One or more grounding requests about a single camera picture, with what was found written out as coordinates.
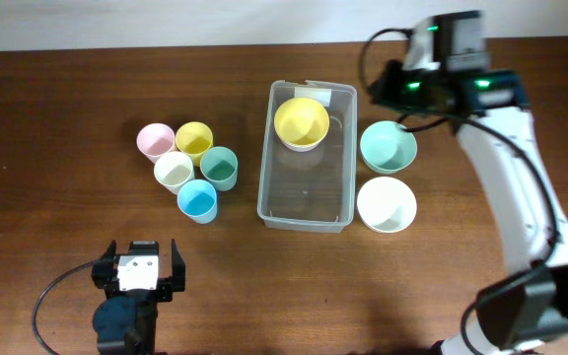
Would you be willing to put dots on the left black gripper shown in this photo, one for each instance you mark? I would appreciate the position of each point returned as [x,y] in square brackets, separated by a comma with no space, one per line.
[167,285]

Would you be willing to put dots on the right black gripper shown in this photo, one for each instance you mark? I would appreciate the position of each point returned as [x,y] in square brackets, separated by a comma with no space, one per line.
[385,86]

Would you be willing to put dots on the green bowl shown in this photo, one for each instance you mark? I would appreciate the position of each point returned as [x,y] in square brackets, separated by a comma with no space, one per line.
[387,147]

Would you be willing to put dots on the white bowl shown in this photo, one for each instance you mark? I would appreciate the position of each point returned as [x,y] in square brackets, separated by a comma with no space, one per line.
[386,205]

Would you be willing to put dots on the yellow bowl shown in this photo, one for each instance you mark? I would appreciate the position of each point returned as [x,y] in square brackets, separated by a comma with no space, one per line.
[301,120]

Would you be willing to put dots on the pink bowl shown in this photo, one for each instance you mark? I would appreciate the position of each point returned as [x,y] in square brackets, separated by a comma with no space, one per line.
[300,147]

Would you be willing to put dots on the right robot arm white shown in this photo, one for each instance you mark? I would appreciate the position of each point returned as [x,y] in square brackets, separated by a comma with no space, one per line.
[495,129]

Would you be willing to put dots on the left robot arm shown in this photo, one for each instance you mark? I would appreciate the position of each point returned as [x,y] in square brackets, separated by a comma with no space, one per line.
[126,321]

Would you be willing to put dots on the clear plastic container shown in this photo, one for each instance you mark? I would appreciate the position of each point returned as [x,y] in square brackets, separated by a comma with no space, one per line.
[311,191]

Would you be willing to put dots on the blue cup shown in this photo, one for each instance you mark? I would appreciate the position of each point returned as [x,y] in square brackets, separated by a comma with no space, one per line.
[198,199]

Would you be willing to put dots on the cream cup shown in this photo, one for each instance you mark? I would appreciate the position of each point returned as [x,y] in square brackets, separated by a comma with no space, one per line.
[173,170]

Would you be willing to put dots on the green cup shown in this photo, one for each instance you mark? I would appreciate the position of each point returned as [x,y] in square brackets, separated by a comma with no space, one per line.
[220,166]

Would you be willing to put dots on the pink cup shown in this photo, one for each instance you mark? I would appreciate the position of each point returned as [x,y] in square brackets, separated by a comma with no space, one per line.
[155,140]

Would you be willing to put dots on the yellow cup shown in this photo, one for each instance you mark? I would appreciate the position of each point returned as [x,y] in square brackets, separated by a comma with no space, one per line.
[194,139]

